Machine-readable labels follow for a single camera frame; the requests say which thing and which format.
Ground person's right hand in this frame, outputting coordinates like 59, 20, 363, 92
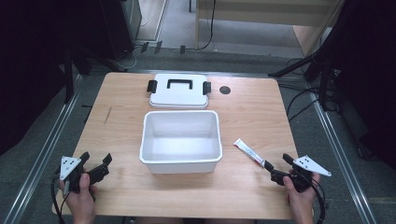
282, 169, 322, 224

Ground white floor cable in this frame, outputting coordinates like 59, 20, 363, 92
122, 15, 149, 70

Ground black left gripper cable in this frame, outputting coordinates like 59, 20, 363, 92
50, 174, 70, 224

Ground black tripod stand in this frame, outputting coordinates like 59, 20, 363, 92
61, 43, 125, 105
267, 46, 344, 112

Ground white ointment tube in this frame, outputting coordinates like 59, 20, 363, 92
233, 137, 266, 168

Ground white lid with black handle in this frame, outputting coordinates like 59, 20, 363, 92
146, 73, 212, 110

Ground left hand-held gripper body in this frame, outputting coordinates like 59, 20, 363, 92
54, 156, 110, 196

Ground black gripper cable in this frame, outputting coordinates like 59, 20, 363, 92
309, 177, 327, 224
50, 174, 70, 224

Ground black floor cables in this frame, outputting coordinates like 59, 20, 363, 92
278, 77, 328, 123

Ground white plastic storage box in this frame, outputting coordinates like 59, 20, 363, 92
138, 109, 224, 175

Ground black cabinet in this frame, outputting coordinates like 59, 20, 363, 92
98, 0, 144, 62

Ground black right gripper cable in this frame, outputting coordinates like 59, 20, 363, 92
309, 177, 327, 224

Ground metal floor rail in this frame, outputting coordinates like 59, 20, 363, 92
309, 91, 378, 224
2, 74, 84, 224

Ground light wooden furniture frame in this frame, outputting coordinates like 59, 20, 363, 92
193, 0, 346, 58

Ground person's left hand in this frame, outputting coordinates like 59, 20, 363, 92
58, 173, 98, 224

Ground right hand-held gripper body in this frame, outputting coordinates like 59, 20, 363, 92
270, 154, 332, 193

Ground dark curtain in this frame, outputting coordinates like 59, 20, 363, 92
323, 0, 396, 171
0, 0, 106, 157

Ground black hanging cable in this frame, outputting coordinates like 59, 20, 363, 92
199, 0, 218, 51

